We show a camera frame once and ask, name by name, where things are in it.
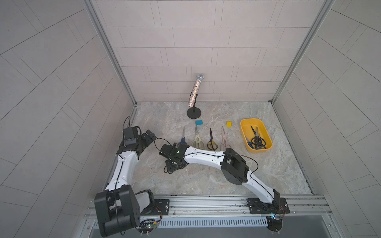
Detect beige kitchen scissors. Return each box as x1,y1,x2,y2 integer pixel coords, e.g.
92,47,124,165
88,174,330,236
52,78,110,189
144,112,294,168
191,126,204,149

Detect pink kitchen scissors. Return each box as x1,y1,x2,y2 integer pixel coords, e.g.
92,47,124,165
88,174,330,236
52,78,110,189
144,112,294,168
220,127,231,151

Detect right circuit board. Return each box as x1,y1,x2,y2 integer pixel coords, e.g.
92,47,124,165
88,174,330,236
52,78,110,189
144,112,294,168
266,216,283,233

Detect yellow storage box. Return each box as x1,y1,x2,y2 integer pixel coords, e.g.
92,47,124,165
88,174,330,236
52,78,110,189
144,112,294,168
240,118,273,153

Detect dark blue handled scissors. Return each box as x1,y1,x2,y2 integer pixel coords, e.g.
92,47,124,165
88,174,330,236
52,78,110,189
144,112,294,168
245,137,256,149

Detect all black pointed scissors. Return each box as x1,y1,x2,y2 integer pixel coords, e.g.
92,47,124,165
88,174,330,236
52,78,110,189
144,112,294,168
251,126,263,149

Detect circuit board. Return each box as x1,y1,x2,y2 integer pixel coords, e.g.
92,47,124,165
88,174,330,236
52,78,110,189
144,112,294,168
266,216,283,233
137,219,158,234

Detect teal sponge block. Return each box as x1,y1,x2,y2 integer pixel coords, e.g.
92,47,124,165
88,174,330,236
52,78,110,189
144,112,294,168
195,120,203,126

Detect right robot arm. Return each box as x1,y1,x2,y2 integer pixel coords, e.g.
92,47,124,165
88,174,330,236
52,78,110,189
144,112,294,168
159,144,280,207

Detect aluminium rail frame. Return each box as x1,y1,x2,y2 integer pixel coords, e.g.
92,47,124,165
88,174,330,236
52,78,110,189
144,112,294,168
83,194,334,221

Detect black yellow scissors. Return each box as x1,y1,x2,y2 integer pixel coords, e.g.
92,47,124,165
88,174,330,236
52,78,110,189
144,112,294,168
207,129,218,151

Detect left circuit board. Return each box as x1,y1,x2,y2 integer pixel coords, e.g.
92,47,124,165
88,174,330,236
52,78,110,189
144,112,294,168
137,219,158,234

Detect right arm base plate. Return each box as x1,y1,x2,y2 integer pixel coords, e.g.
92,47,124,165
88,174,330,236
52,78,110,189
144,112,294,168
247,197,290,215

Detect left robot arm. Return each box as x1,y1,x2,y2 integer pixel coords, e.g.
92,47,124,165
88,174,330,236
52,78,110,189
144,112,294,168
94,127,156,238

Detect black handled scissors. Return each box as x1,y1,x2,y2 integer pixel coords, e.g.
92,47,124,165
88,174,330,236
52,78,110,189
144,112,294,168
251,127,266,150

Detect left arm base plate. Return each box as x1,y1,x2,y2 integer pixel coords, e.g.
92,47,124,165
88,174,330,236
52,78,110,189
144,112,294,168
141,199,170,216

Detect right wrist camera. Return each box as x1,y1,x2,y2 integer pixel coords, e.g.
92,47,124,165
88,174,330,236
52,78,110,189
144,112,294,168
159,143,177,159

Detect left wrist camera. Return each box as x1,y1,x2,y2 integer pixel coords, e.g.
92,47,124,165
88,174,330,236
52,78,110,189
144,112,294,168
123,127,141,145

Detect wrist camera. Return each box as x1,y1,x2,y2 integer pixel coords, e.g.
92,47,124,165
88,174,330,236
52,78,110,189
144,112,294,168
123,127,141,145
159,143,177,159

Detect glitter microphone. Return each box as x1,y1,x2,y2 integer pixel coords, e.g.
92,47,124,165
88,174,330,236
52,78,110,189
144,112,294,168
188,73,204,107

